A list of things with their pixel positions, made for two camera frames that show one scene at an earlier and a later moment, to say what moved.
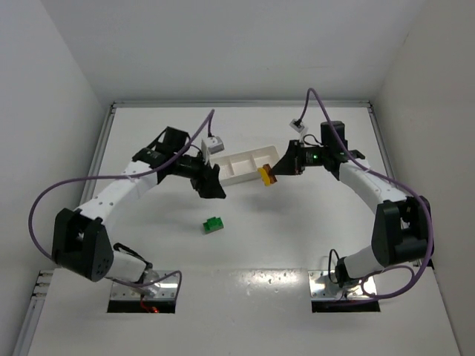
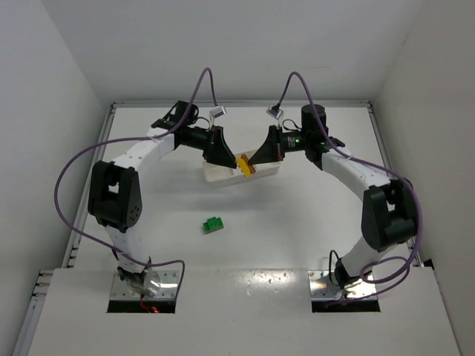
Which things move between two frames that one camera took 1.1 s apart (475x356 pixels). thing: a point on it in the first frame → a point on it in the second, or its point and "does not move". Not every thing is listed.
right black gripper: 297,159 → 276,141
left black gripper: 202,178 → 214,143
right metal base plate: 321,287 does not move
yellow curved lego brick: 265,176 → 243,167
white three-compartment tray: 243,166 does not move
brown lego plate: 272,176 → 251,167
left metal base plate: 166,288 does not move
